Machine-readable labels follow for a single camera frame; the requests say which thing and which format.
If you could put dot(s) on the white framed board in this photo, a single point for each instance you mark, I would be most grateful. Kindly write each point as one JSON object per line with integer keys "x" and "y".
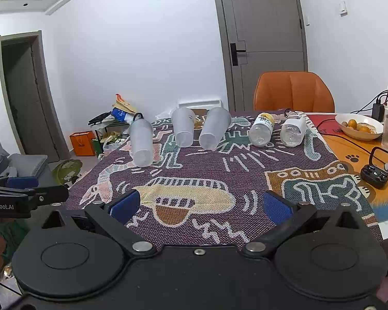
{"x": 204, "y": 104}

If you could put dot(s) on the orange leather chair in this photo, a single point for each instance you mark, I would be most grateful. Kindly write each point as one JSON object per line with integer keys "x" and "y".
{"x": 295, "y": 90}

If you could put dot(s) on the white light switch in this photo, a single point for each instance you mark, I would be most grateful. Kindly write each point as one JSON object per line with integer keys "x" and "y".
{"x": 343, "y": 11}

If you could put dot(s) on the orange paper bag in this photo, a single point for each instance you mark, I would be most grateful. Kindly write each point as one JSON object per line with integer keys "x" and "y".
{"x": 82, "y": 143}

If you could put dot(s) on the white bowl of oranges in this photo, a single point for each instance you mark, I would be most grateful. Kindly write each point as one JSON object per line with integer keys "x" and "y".
{"x": 358, "y": 126}

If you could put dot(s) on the clear bottle yellow label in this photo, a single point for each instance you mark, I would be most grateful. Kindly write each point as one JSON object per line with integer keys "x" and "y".
{"x": 261, "y": 131}

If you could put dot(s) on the grey sofa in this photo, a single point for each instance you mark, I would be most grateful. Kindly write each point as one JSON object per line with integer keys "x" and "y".
{"x": 18, "y": 165}

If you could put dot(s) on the black cluttered shoe rack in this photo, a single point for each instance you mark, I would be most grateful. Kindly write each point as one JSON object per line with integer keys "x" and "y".
{"x": 110, "y": 127}

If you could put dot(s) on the frosted plastic cup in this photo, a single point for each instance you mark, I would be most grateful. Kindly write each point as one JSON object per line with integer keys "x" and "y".
{"x": 141, "y": 137}
{"x": 215, "y": 126}
{"x": 182, "y": 120}

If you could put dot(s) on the colourful woven table blanket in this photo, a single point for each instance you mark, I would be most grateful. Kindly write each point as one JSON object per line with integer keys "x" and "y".
{"x": 195, "y": 196}

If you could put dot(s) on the black door lock handle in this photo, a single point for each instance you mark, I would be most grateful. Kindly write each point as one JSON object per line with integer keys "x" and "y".
{"x": 234, "y": 52}

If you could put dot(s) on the clear bottle white label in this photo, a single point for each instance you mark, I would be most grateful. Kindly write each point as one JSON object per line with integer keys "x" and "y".
{"x": 293, "y": 131}

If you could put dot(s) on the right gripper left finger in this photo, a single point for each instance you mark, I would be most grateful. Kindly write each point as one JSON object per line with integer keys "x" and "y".
{"x": 110, "y": 219}

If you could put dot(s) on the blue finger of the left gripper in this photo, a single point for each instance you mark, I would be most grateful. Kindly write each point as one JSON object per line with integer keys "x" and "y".
{"x": 21, "y": 182}

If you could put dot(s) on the grey entrance door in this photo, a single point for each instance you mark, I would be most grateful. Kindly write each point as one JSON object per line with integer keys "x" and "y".
{"x": 272, "y": 33}

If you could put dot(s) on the green fan on floor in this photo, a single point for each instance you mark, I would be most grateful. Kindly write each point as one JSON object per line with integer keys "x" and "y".
{"x": 66, "y": 171}

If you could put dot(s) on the orange cartoon desk mat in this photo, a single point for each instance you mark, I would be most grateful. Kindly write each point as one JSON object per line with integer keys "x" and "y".
{"x": 355, "y": 154}

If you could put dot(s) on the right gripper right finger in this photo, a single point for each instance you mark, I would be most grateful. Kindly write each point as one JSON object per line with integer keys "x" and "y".
{"x": 289, "y": 220}

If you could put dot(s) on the dark interior doorway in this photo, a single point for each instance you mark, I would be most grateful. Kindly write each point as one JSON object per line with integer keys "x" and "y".
{"x": 27, "y": 96}

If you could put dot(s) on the black power adapter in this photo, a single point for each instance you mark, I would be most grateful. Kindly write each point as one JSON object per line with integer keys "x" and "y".
{"x": 378, "y": 112}

